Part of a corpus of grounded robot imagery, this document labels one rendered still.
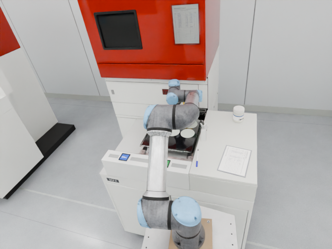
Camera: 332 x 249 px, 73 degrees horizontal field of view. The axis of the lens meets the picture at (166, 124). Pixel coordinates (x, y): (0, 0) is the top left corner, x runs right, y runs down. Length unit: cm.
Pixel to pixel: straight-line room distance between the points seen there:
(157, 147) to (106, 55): 94
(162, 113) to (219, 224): 63
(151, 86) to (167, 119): 77
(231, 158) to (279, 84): 209
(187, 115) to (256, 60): 222
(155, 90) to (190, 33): 53
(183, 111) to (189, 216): 42
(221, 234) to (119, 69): 124
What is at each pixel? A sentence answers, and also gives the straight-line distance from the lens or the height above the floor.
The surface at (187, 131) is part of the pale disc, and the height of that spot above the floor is 90.
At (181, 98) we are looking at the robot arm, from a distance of 137.
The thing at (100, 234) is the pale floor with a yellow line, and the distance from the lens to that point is 231.
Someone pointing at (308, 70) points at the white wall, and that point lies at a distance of 324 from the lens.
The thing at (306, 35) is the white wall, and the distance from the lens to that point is 308.
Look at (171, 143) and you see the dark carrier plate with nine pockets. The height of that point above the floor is 90.
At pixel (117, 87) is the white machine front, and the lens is 187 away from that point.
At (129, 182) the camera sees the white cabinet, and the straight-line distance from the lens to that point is 150.
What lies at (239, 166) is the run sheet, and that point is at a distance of 129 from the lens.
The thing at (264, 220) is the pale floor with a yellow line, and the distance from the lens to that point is 227.
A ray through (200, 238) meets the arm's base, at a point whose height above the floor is 91.
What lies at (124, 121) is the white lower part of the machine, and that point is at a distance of 205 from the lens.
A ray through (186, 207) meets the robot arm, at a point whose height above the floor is 110.
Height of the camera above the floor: 191
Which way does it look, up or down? 37 degrees down
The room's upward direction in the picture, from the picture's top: 8 degrees counter-clockwise
